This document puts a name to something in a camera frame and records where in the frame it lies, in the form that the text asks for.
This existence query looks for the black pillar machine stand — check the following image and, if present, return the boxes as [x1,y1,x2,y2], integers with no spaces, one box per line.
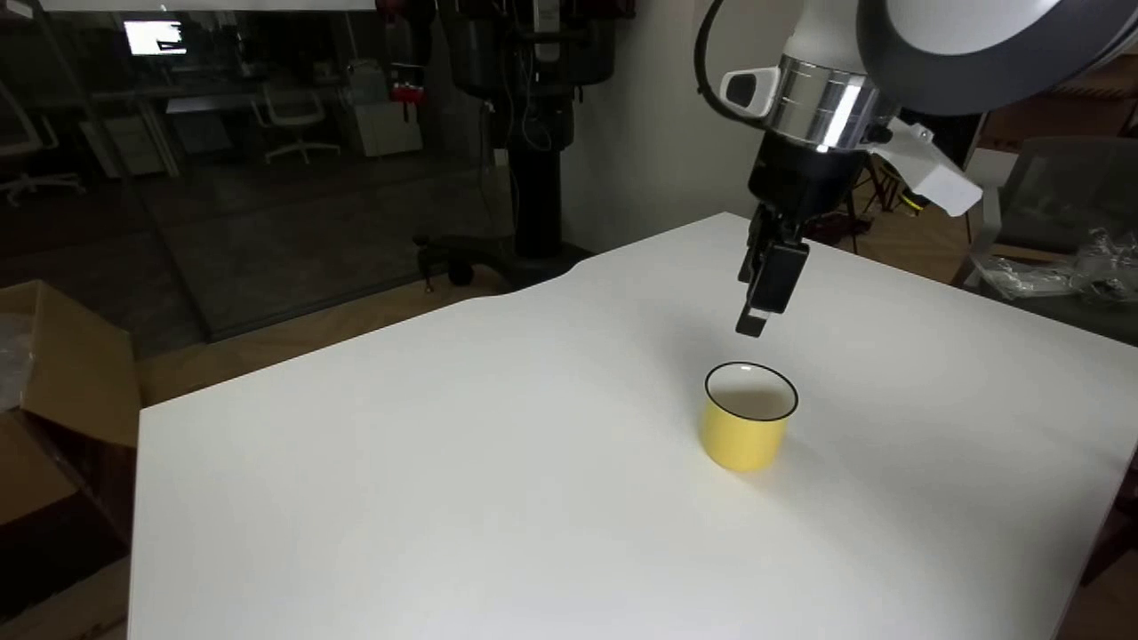
[413,0,624,293]

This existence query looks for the white office chair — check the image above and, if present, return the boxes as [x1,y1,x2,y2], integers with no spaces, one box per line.
[251,86,349,171]

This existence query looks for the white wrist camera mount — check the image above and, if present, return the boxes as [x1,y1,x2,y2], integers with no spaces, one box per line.
[871,114,990,222]

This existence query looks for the white storage cabinet box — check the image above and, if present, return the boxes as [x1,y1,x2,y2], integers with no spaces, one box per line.
[353,97,429,164]

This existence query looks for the grey office chair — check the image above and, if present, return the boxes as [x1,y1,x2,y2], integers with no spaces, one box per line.
[0,79,88,207]

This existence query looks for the clear crumpled plastic bag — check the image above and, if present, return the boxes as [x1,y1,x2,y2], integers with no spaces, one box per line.
[970,229,1138,306]

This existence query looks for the stacked brown cardboard boxes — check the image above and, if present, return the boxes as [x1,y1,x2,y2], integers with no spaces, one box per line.
[979,49,1138,156]

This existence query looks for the lit computer monitor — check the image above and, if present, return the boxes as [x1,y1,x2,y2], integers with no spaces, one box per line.
[121,18,195,61]

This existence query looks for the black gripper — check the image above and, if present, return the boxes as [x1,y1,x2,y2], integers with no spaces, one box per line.
[732,133,880,341]

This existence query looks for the yellow cup with dark rim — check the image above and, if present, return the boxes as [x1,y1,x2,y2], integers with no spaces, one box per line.
[695,360,803,478]

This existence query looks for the open brown cardboard box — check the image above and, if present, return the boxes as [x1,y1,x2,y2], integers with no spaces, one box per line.
[0,277,145,628]

